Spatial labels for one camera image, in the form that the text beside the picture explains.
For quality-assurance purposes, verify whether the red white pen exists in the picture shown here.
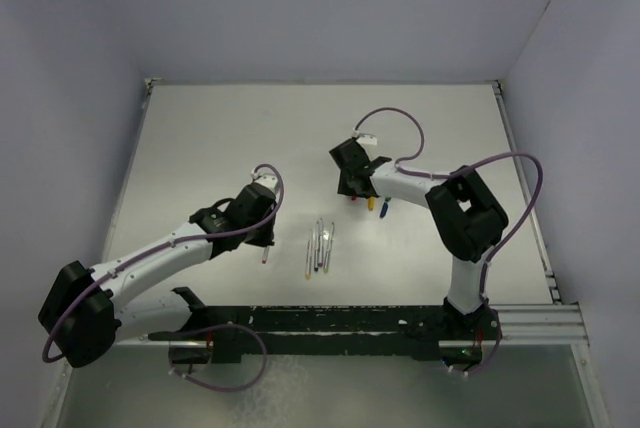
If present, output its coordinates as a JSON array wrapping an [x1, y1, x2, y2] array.
[[261, 246, 270, 265]]

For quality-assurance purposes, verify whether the yellow white pen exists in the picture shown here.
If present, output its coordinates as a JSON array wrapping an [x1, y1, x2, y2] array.
[[304, 229, 315, 280]]

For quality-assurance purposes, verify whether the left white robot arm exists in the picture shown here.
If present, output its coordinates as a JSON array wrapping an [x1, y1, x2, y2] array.
[[38, 176, 284, 368]]

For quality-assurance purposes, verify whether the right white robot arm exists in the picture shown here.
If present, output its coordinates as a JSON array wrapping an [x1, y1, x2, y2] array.
[[329, 138, 509, 339]]

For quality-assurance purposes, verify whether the blue pen cap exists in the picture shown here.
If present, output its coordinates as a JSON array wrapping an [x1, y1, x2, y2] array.
[[379, 202, 389, 219]]

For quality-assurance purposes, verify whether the black tipped white pen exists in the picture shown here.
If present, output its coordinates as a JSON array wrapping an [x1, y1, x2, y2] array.
[[313, 221, 319, 272]]

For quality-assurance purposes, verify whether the purple tipped white pen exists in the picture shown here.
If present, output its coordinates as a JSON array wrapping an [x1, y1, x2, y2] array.
[[316, 218, 325, 270]]

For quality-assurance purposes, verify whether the green tipped white pen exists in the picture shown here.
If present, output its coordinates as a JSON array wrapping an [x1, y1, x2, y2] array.
[[323, 222, 335, 274]]

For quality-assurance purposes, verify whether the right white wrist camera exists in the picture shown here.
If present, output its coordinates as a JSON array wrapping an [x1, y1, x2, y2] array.
[[352, 131, 378, 147]]

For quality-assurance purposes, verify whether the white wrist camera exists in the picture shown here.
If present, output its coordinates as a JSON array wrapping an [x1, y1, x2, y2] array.
[[352, 131, 378, 147], [252, 173, 280, 195]]

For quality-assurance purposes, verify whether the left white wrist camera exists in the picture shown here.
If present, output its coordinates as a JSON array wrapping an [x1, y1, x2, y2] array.
[[252, 173, 280, 195]]

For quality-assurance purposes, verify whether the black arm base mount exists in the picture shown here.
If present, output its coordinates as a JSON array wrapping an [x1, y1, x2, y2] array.
[[149, 304, 501, 364]]

